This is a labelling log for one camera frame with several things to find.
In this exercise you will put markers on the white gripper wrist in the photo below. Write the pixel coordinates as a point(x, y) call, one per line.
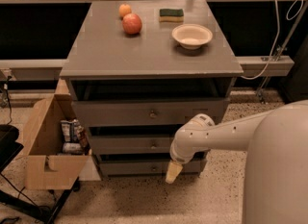
point(178, 158)

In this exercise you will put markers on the grey drawer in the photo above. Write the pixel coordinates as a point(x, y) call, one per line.
point(141, 113)
point(148, 168)
point(130, 144)

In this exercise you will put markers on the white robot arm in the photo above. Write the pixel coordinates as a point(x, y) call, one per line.
point(276, 168)

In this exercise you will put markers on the grey top drawer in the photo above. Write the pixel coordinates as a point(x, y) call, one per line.
point(141, 113)

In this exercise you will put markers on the grey bottom drawer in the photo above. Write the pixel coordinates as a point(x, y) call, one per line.
point(148, 168)

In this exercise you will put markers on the grey drawer cabinet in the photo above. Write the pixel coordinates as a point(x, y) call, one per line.
point(105, 64)

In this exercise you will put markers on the snack packets in box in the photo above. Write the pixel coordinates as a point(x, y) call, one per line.
point(74, 137)

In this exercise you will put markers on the brown cardboard box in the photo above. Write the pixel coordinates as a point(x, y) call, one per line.
point(43, 141)

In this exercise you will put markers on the white paper bowl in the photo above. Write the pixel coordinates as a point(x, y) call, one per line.
point(192, 36)

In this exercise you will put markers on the red apple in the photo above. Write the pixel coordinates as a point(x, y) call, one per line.
point(131, 24)

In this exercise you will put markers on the green yellow sponge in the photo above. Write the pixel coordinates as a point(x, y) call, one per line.
point(171, 15)

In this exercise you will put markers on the small orange fruit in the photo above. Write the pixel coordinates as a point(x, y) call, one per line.
point(124, 9)

